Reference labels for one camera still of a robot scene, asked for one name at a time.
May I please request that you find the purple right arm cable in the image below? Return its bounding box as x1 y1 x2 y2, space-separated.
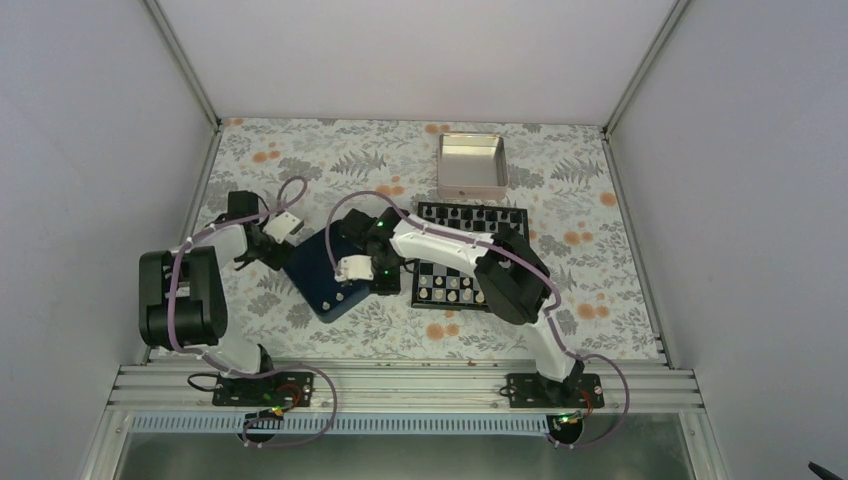
324 190 632 452

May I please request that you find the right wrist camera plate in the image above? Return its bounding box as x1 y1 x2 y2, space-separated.
334 255 374 283

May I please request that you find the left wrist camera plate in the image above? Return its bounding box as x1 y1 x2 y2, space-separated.
263 212 303 244

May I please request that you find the aluminium frame post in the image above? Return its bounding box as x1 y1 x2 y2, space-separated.
603 0 692 139
141 0 221 130

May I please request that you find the right aluminium frame post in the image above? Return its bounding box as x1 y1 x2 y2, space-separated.
603 0 692 139

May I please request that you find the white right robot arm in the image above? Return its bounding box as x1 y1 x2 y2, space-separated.
326 207 584 407

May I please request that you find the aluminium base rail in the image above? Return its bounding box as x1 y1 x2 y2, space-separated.
100 358 704 437

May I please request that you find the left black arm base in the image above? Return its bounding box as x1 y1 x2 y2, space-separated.
186 371 315 423

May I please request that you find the silver metal tin box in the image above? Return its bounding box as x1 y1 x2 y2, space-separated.
436 132 509 201

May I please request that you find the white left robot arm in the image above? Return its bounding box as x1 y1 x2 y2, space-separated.
138 190 303 405

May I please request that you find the floral patterned table mat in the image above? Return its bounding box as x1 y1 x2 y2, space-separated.
198 118 658 361

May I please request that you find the black white chess board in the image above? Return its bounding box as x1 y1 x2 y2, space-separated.
411 202 529 311

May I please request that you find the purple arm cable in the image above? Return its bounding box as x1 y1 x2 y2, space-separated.
165 175 339 450
324 190 632 452

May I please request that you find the dark blue piece tray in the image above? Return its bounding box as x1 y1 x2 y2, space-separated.
283 219 401 324

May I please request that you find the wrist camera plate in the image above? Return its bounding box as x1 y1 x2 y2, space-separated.
263 212 303 244
334 255 374 283

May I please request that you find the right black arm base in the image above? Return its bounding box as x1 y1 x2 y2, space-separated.
498 371 605 445

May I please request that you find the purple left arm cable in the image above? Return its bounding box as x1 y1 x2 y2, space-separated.
165 175 339 450

